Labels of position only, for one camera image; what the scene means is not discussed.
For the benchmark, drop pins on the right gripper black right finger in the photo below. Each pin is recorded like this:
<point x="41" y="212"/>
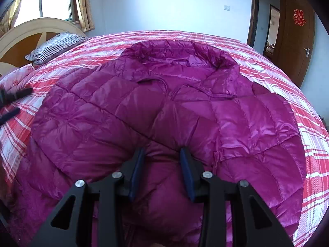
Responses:
<point x="253" y="223"/>

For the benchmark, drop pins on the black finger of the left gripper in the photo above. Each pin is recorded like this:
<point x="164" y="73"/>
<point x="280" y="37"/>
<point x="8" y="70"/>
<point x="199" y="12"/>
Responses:
<point x="8" y="116"/>
<point x="8" y="98"/>

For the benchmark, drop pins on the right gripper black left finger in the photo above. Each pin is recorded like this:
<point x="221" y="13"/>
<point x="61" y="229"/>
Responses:
<point x="97" y="205"/>

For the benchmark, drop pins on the magenta quilted down jacket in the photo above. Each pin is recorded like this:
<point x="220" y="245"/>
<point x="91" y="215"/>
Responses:
<point x="161" y="96"/>

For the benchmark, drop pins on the red plaid bed sheet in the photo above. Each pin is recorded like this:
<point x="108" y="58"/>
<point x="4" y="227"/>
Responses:
<point x="99" y="50"/>

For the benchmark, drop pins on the pink floral folded quilt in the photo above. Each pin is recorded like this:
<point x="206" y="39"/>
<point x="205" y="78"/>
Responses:
<point x="18" y="79"/>

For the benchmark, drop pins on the cream and brown headboard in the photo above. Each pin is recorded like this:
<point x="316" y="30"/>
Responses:
<point x="24" y="38"/>

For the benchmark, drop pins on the striped grey pillow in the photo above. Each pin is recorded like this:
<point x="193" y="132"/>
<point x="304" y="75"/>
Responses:
<point x="54" y="47"/>

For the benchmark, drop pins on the left yellow curtain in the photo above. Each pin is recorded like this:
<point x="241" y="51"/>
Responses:
<point x="9" y="19"/>

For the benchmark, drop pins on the yellow curtain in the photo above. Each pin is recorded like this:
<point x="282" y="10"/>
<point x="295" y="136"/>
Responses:
<point x="9" y="19"/>
<point x="85" y="15"/>

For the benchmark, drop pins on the right yellow curtain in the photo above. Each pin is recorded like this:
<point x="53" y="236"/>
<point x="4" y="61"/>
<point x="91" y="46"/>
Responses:
<point x="85" y="15"/>

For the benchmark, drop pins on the brown wooden door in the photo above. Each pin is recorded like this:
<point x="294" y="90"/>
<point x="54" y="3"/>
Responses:
<point x="289" y="55"/>

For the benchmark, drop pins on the red double happiness decal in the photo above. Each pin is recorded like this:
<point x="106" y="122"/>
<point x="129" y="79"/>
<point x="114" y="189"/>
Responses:
<point x="298" y="17"/>

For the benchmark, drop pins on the window with dark frame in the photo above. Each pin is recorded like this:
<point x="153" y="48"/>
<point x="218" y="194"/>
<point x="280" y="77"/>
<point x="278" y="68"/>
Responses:
<point x="58" y="9"/>

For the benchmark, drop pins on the silver door handle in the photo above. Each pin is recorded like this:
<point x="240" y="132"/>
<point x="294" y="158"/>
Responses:
<point x="307" y="50"/>

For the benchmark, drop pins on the dark wooden door frame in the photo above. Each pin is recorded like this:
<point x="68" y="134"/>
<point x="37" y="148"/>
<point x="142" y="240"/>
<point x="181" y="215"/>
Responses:
<point x="260" y="22"/>

